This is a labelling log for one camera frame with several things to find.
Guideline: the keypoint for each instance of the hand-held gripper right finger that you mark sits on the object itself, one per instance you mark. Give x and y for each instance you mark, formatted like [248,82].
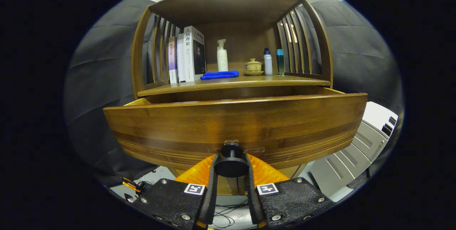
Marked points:
[251,194]

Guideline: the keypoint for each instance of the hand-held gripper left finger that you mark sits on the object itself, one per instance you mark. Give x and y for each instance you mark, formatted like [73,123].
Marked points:
[210,194]

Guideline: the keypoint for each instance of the wooden drawer with black knob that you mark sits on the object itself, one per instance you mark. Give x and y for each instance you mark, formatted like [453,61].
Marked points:
[231,123]

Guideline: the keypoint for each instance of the white grey office cabinet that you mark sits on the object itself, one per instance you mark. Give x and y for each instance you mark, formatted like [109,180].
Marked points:
[349,155]

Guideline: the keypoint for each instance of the wooden countertop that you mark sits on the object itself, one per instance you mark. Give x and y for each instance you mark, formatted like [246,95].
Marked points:
[249,80]

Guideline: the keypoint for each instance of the wooden cabinet with slatted sides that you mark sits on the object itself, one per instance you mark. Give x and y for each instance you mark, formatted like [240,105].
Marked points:
[228,5]

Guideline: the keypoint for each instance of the orange and black device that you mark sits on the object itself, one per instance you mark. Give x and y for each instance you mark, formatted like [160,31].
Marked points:
[133,186]

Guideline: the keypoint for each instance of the blue folded cloth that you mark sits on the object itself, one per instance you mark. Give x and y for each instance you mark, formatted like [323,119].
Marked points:
[221,74]

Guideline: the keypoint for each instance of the beige saucer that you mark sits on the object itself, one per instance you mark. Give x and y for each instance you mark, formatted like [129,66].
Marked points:
[253,73]

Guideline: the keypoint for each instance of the beige lidded tea cup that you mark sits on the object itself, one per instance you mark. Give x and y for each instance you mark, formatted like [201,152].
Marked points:
[253,66]

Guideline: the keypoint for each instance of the white bottle with blue cap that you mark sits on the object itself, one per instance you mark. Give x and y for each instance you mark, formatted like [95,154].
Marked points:
[268,64]

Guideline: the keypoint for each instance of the white pump bottle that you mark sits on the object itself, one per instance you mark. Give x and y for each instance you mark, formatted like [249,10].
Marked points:
[222,61]

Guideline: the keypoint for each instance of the teal glass bottle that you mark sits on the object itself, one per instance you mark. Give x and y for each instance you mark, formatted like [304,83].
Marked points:
[280,62]

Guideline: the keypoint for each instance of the thin white book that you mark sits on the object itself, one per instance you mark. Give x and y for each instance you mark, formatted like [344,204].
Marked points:
[181,59]

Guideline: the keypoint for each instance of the thick white book with portrait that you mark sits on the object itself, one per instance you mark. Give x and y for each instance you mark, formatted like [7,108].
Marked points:
[194,55]

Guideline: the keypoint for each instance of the purple white book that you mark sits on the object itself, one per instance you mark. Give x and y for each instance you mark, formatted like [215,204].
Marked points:
[172,59]

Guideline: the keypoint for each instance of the small black block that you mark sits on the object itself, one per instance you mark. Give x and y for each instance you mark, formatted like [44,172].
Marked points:
[386,130]
[392,120]

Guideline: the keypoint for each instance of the black backdrop cloth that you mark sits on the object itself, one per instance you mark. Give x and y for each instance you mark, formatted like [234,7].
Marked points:
[103,80]

